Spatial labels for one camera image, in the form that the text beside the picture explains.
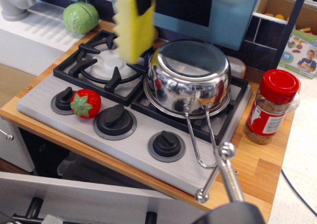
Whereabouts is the yellow sponge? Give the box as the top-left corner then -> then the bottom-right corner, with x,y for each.
113,0 -> 156,64

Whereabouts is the upside-down steel pot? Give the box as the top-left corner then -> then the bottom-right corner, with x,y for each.
144,40 -> 231,168

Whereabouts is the toy potato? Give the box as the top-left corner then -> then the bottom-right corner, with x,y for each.
153,27 -> 159,42

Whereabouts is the green toy cabbage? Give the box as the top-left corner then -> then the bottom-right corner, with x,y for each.
63,2 -> 99,34

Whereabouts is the left black burner grate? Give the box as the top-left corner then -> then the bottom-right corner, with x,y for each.
53,30 -> 154,107

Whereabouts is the black burner grate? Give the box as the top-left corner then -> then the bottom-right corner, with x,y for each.
131,77 -> 252,143
53,30 -> 154,107

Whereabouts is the grey toy faucet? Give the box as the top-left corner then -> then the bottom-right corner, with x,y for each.
0,0 -> 36,21

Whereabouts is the white sink drainboard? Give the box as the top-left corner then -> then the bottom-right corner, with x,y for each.
0,0 -> 87,76

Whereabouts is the grey toy stove top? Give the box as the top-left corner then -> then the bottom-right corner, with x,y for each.
16,33 -> 253,196

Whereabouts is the red toy strawberry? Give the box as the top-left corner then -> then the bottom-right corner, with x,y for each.
70,89 -> 102,118

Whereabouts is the cardboard box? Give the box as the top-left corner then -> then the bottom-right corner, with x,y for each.
257,0 -> 317,35

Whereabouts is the left black stove knob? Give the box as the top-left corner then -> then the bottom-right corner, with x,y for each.
51,87 -> 76,115

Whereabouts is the black stove knob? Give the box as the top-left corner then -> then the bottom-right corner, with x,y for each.
148,130 -> 186,163
51,87 -> 76,115
93,105 -> 137,141

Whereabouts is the middle black stove knob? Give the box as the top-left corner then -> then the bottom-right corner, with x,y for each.
93,105 -> 137,141

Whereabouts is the right black burner grate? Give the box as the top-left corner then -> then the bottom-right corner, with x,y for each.
131,77 -> 252,143

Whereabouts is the right black stove knob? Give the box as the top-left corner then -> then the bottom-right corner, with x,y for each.
148,130 -> 186,163

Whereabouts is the toy food box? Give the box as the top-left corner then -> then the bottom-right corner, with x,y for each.
279,29 -> 317,79

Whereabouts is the red-lidded spice jar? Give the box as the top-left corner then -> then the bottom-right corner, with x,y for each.
244,69 -> 300,145

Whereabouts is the grey open oven door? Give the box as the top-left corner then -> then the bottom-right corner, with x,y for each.
0,172 -> 204,224

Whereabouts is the chrome towel rail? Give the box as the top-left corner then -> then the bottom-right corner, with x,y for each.
195,142 -> 245,203

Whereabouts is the black cable on floor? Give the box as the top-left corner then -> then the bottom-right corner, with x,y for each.
281,168 -> 317,217

